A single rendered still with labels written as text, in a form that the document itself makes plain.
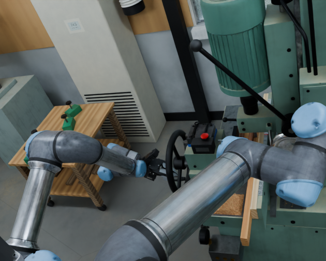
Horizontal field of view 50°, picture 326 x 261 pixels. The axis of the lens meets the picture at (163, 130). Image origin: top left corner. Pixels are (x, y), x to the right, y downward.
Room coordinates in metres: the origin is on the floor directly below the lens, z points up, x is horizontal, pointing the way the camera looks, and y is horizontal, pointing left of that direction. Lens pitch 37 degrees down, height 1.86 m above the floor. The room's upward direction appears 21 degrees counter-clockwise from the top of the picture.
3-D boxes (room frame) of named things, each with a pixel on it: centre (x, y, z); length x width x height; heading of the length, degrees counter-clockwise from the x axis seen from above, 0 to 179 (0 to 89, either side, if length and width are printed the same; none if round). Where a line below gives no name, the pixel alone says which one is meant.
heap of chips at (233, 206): (0.76, -0.10, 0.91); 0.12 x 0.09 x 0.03; 60
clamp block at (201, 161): (1.03, -0.13, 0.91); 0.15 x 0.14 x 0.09; 150
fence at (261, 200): (0.92, -0.33, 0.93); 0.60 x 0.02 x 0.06; 150
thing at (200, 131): (1.03, -0.13, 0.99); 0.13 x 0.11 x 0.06; 150
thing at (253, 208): (0.92, -0.32, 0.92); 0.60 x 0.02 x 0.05; 150
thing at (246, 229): (0.84, -0.25, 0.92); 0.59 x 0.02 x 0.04; 150
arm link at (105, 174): (1.24, 0.28, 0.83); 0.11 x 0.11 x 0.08; 58
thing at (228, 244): (0.80, -0.06, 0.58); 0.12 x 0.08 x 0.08; 60
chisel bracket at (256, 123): (0.95, -0.33, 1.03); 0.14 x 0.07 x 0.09; 60
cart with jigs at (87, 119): (2.19, 0.68, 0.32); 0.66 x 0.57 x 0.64; 149
